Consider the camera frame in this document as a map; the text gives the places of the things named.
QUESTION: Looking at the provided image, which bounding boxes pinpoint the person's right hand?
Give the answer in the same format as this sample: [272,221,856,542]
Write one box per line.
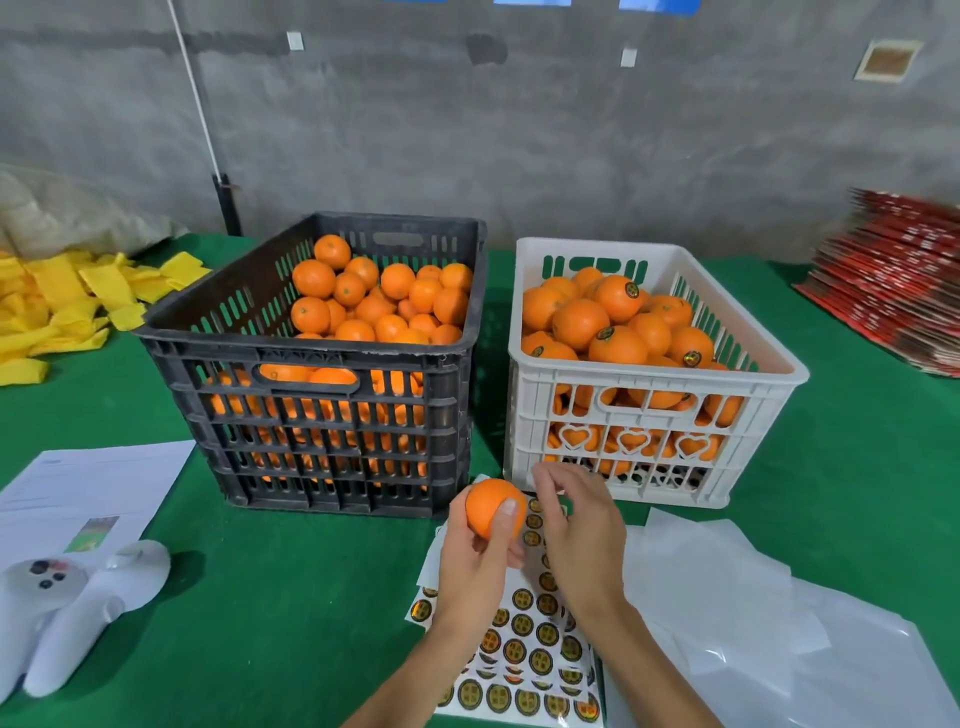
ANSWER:
[532,460,632,632]

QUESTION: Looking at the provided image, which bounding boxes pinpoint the white handheld controller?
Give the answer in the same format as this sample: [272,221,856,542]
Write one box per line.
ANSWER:
[0,540,173,704]

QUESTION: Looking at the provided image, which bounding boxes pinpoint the white plastic crate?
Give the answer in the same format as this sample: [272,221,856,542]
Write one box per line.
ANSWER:
[505,237,812,510]

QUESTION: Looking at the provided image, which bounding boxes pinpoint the beige wall plate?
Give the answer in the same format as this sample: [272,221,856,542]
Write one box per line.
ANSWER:
[855,39,924,84]

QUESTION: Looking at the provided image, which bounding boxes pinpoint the pile of oranges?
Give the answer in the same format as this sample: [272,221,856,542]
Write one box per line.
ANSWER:
[207,234,474,485]

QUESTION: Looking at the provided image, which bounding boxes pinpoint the heap of labelled oranges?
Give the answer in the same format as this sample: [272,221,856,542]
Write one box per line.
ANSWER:
[519,267,744,485]

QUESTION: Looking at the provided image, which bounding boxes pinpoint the beige woven sack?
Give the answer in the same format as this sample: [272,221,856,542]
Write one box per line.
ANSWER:
[0,165,189,260]

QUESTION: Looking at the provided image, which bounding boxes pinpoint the white printed paper sheet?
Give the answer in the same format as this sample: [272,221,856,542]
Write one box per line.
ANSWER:
[0,439,198,569]

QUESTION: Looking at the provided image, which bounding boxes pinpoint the white pole with black base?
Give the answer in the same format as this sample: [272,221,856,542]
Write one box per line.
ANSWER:
[165,0,243,237]

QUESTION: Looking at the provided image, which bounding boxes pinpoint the green felt table cover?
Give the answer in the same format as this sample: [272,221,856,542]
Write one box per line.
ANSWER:
[0,237,960,728]

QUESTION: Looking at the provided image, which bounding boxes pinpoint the blue white wall poster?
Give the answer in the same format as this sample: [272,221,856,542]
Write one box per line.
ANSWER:
[618,0,702,17]

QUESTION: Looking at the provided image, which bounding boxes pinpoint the stack of red cardboard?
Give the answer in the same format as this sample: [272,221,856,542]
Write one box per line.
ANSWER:
[795,187,960,377]

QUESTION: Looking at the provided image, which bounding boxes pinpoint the white backing sheet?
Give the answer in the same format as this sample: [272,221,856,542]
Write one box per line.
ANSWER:
[600,507,834,728]
[750,577,960,728]

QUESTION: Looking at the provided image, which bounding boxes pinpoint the single orange fruit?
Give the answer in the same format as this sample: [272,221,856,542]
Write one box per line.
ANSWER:
[463,477,530,542]

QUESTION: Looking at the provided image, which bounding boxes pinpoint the person's right forearm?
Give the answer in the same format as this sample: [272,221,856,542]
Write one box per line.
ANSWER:
[577,607,722,728]

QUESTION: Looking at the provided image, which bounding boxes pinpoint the pile of yellow bags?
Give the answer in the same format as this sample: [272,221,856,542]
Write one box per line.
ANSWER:
[0,250,213,387]

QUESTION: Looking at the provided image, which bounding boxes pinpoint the black plastic crate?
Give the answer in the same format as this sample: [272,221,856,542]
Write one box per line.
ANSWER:
[138,211,489,519]

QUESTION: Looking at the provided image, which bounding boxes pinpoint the person's left hand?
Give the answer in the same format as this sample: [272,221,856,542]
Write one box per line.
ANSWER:
[424,483,530,654]

